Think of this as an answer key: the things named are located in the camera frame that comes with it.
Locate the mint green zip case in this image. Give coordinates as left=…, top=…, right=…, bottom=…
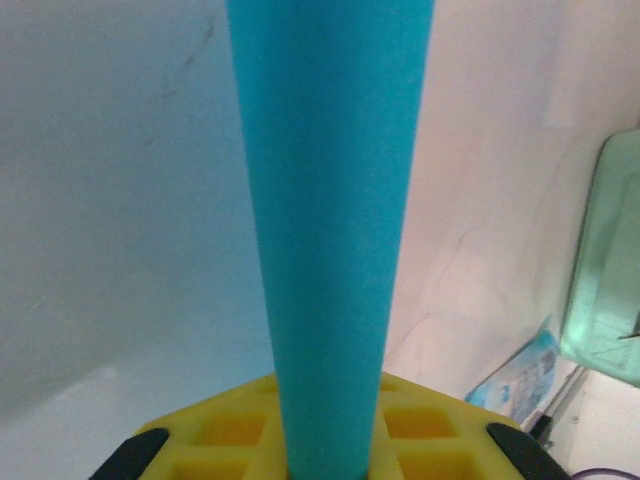
left=558, top=127, right=640, bottom=390

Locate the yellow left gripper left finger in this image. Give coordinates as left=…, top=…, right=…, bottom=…
left=93, top=372, right=292, bottom=480

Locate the teal square paper sheet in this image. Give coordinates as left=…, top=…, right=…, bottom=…
left=224, top=0, right=435, bottom=480

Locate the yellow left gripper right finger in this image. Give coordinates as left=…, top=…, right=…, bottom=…
left=368, top=372, right=570, bottom=480

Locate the blue wet wipes packet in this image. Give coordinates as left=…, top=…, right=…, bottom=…
left=464, top=318, right=562, bottom=427

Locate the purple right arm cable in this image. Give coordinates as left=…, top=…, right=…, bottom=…
left=569, top=465, right=640, bottom=480

